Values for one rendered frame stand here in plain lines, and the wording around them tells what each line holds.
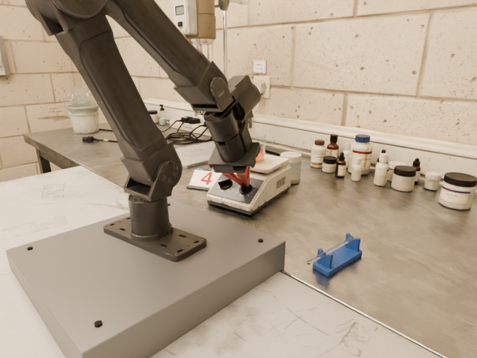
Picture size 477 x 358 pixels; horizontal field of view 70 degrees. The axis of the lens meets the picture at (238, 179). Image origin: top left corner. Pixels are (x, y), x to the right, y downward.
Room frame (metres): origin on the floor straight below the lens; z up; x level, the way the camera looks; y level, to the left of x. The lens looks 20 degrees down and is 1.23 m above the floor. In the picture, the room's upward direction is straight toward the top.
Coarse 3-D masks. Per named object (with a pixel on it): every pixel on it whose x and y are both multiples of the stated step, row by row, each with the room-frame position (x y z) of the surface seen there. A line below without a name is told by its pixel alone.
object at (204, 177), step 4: (196, 172) 0.90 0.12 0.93; (200, 172) 0.89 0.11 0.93; (204, 172) 0.89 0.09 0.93; (208, 172) 0.89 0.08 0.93; (212, 172) 0.88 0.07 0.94; (196, 176) 0.88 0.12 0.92; (200, 176) 0.88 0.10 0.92; (204, 176) 0.88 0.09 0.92; (208, 176) 0.88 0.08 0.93; (212, 176) 0.87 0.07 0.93; (216, 176) 0.87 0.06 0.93; (192, 180) 0.88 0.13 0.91; (196, 180) 0.87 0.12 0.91; (200, 180) 0.87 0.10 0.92; (204, 180) 0.87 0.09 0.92; (208, 180) 0.87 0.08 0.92; (212, 180) 0.86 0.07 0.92; (200, 184) 0.86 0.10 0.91; (204, 184) 0.86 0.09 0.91; (208, 184) 0.86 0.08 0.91; (212, 184) 0.85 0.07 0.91
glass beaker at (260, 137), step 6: (252, 132) 0.83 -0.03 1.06; (258, 132) 0.83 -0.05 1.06; (264, 132) 0.80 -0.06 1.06; (252, 138) 0.79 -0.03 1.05; (258, 138) 0.79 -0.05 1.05; (264, 138) 0.80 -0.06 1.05; (264, 144) 0.80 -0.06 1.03; (264, 150) 0.80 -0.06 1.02; (258, 156) 0.79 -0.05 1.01; (264, 156) 0.80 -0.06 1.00; (258, 162) 0.79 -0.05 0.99; (264, 162) 0.80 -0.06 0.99
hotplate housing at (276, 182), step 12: (288, 168) 0.82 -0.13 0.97; (216, 180) 0.77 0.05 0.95; (264, 180) 0.73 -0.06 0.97; (276, 180) 0.77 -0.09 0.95; (288, 180) 0.82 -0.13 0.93; (264, 192) 0.72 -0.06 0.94; (276, 192) 0.77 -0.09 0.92; (216, 204) 0.73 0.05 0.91; (228, 204) 0.71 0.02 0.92; (240, 204) 0.69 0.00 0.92; (252, 204) 0.68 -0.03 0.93; (264, 204) 0.73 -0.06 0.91
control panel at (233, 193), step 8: (224, 176) 0.78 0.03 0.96; (216, 184) 0.76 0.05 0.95; (232, 184) 0.75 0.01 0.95; (256, 184) 0.73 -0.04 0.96; (208, 192) 0.75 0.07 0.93; (216, 192) 0.74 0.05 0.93; (224, 192) 0.73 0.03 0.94; (232, 192) 0.72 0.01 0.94; (256, 192) 0.70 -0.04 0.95; (240, 200) 0.70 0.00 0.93; (248, 200) 0.69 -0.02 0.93
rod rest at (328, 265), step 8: (352, 240) 0.53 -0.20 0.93; (360, 240) 0.52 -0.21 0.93; (320, 248) 0.49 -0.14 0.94; (344, 248) 0.53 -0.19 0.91; (352, 248) 0.52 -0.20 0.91; (328, 256) 0.47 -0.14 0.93; (336, 256) 0.50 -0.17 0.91; (344, 256) 0.50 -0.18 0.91; (352, 256) 0.50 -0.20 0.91; (360, 256) 0.52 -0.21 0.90; (320, 264) 0.48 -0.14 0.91; (328, 264) 0.47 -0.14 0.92; (336, 264) 0.48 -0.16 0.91; (344, 264) 0.49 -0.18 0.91; (320, 272) 0.47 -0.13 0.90; (328, 272) 0.46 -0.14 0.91
